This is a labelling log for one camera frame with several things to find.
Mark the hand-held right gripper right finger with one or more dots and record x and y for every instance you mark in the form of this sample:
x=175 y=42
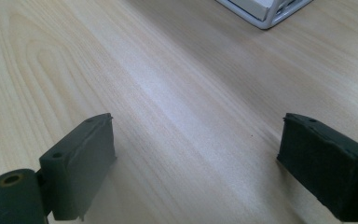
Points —
x=323 y=168

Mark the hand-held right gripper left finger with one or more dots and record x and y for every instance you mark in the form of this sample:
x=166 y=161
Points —
x=74 y=168

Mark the white tray corner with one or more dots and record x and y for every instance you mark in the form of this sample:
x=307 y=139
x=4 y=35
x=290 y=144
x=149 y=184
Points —
x=262 y=11

